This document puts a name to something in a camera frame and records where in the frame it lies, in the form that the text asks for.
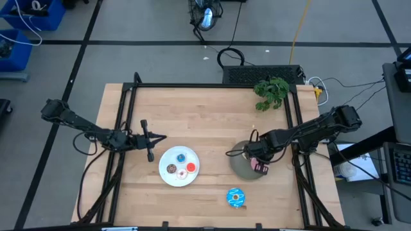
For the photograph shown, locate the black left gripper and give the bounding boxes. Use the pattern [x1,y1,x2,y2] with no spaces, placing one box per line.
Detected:
[128,119,167,162]

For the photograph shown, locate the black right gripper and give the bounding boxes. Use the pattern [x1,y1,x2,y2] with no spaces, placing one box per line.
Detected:
[244,136,275,176]

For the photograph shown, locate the white round plate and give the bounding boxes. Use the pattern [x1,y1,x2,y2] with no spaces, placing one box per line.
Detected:
[158,145,200,187]

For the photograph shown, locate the grey round plate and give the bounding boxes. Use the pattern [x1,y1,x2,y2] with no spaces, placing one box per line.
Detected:
[229,140,270,181]

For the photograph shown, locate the large blue frosted donut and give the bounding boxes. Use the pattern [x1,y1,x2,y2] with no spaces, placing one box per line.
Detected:
[225,187,246,209]

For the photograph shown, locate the green artificial plant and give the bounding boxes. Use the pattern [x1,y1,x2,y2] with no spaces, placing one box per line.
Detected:
[252,76,290,112]

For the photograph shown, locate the white cup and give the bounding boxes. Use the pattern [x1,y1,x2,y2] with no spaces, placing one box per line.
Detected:
[339,161,358,179]

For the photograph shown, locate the silver bar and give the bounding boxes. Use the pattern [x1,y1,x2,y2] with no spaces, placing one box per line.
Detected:
[101,226,139,231]

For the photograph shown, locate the white paper sheet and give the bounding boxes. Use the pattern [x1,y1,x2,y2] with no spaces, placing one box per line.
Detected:
[333,142,380,183]

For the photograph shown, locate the black beam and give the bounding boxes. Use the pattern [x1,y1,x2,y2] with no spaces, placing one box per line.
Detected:
[329,125,396,166]

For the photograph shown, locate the black floor fan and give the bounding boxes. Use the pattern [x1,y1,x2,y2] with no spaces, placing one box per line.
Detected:
[188,0,224,33]

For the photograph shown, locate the black keyboard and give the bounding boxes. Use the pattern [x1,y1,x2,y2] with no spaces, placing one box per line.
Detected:
[389,147,411,187]

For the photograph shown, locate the grey desk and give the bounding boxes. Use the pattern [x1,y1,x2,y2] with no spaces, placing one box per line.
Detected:
[381,141,411,225]

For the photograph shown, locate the black equipment piece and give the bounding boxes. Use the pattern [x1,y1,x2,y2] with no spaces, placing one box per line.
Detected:
[0,98,13,128]

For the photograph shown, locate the grey flat dolly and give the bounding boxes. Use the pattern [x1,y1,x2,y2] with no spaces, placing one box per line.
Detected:
[0,71,30,83]

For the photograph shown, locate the blue plastic bin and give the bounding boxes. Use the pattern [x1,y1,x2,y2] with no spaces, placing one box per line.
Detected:
[0,0,67,32]
[0,29,33,72]

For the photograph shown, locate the black monitor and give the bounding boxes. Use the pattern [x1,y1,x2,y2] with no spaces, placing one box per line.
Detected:
[394,46,411,94]

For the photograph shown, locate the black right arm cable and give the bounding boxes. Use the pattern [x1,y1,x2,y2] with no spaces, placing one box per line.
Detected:
[225,129,260,158]

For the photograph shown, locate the black aluminium frame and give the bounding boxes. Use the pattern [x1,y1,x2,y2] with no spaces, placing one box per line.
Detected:
[71,72,346,231]

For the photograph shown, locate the black base cable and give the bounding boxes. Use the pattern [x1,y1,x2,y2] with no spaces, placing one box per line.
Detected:
[76,148,109,223]

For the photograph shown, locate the white looped cable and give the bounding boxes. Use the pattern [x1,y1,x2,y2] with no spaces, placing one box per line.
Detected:
[306,76,330,107]

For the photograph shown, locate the thick black cable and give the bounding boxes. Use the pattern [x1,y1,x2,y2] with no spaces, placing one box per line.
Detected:
[333,141,411,202]

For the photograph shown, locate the black coiled cable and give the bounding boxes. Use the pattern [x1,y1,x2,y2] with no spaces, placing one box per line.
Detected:
[216,0,247,68]

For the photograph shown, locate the thin black cable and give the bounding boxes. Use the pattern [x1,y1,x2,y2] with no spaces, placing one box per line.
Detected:
[354,85,386,112]
[316,78,385,89]

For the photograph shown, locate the yellow cable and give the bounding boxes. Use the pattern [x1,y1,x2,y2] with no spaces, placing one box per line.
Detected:
[288,0,312,65]

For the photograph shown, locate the long white cable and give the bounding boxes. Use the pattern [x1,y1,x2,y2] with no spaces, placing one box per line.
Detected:
[0,0,43,46]

